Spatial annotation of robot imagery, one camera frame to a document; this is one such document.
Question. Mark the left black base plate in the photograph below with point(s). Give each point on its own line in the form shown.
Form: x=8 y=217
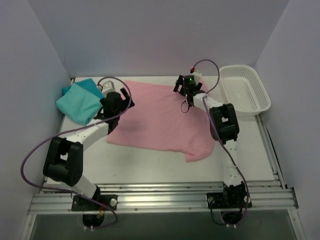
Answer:
x=80 y=204

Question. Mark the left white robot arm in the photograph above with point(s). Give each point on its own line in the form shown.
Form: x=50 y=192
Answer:
x=65 y=157

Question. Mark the teal folded t shirt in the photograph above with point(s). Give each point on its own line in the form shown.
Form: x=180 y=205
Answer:
x=80 y=101

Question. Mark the aluminium rail frame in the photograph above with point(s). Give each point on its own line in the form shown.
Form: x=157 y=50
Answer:
x=161 y=196

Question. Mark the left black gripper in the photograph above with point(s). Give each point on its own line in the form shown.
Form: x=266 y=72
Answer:
x=124 y=101

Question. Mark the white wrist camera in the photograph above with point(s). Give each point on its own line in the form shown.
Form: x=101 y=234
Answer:
x=196 y=74
x=107 y=87

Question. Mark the pink t shirt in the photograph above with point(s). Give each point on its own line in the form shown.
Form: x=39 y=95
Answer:
x=156 y=122

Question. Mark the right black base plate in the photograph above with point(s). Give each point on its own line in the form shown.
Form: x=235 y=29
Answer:
x=226 y=200

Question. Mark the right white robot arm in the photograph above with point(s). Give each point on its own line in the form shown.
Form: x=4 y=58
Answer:
x=224 y=128

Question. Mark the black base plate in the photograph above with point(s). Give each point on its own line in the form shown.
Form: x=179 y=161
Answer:
x=226 y=200
x=80 y=204

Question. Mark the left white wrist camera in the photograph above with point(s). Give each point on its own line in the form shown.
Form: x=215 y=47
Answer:
x=107 y=87

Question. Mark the white plastic basket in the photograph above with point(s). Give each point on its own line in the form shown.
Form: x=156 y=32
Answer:
x=244 y=89

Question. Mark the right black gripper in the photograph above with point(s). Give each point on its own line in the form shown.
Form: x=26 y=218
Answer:
x=182 y=86

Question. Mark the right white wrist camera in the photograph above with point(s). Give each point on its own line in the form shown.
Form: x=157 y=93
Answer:
x=196 y=74

